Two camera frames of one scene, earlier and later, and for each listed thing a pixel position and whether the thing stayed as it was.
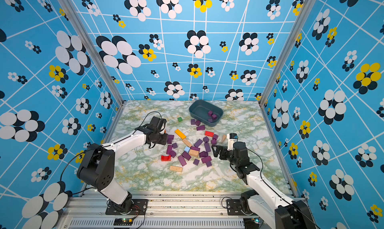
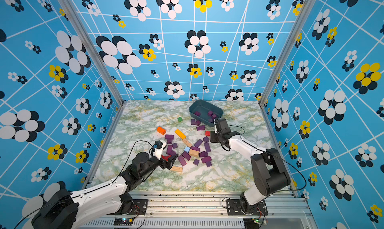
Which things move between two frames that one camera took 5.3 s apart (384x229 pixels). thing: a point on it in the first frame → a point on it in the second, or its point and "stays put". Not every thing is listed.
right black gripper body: x=233 y=160 → x=215 y=137
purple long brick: x=198 y=143 stays put
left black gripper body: x=161 y=138 → x=153 y=162
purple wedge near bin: x=201 y=128 stays put
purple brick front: x=182 y=160 stays put
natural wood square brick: x=193 y=153 stays put
